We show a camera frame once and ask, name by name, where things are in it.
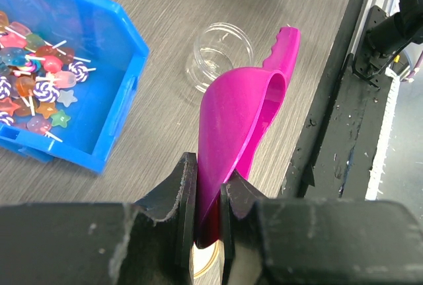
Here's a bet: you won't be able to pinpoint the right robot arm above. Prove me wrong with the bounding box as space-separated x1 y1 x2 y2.
352 0 422 88

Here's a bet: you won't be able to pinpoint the clear plastic jar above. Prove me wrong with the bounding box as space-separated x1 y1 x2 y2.
185 22 254 93

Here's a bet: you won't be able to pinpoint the white cable duct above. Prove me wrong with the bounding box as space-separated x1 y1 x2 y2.
365 68 401 200

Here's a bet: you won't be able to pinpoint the pile of lollipop candies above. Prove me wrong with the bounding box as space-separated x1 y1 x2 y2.
1 12 94 141

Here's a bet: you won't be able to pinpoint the blue plastic bin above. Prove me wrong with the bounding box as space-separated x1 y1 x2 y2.
1 0 149 173

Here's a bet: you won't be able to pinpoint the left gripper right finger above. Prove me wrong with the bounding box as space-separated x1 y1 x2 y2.
219 173 422 284

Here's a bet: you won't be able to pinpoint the cream jar lid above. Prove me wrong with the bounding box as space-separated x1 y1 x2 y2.
192 241 220 279

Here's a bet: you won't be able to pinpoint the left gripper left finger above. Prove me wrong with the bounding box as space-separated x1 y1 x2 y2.
1 152 198 284

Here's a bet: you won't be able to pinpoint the purple plastic scoop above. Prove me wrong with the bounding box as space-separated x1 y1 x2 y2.
194 26 301 249

